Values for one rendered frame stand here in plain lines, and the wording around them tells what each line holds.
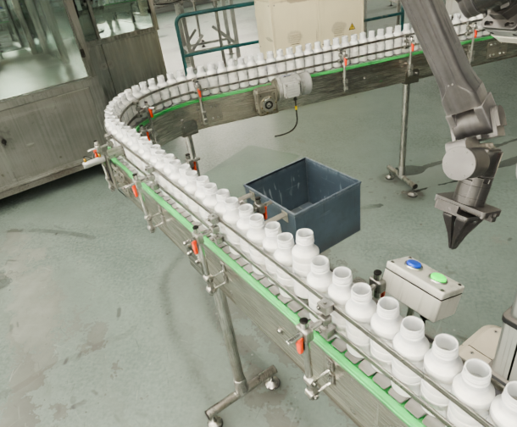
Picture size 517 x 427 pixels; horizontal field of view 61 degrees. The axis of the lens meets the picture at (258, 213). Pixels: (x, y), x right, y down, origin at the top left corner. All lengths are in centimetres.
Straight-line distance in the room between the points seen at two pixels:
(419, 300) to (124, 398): 166
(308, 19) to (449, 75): 439
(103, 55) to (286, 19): 241
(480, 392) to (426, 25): 58
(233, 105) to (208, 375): 150
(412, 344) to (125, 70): 579
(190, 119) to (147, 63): 380
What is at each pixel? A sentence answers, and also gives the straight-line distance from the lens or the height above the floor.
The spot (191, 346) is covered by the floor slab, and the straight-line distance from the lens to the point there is 240.
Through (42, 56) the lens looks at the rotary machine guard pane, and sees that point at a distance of 410.
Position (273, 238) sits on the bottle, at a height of 114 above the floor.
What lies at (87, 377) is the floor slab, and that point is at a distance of 249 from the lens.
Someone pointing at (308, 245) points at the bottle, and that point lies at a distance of 93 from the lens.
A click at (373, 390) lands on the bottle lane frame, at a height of 99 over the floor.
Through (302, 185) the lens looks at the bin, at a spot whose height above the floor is 83.
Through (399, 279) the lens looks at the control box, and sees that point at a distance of 97.
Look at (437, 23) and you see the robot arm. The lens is 83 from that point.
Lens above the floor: 174
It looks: 32 degrees down
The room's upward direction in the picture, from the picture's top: 9 degrees counter-clockwise
